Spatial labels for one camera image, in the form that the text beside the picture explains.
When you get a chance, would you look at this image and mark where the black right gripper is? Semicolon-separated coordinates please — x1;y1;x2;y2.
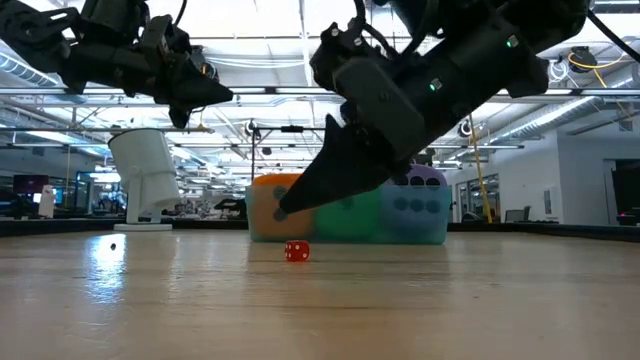
277;48;502;217

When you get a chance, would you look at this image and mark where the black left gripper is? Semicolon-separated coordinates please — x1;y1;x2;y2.
61;14;235;130

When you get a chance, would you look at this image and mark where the green foam die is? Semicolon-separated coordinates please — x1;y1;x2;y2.
313;188;384;242

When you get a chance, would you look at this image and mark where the teal translucent plastic bin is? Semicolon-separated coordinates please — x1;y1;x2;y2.
244;171;450;246

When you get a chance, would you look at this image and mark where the orange foam die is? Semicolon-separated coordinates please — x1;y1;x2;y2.
249;172;317;241

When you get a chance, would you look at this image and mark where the purple foam die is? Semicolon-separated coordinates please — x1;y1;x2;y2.
381;164;449;244

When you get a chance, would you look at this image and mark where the small red die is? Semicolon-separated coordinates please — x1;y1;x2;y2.
284;239;311;263

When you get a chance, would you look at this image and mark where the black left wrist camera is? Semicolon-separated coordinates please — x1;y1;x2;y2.
81;0;152;35

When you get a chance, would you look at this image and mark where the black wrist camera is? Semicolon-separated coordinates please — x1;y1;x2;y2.
309;21;397;94
81;0;152;35

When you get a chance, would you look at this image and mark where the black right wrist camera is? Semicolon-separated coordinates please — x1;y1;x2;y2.
309;21;397;94

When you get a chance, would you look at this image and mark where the yellow hanging cable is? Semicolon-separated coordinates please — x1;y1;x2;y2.
468;113;494;224

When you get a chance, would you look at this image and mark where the black ceiling cable reel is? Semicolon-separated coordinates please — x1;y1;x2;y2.
568;45;599;75

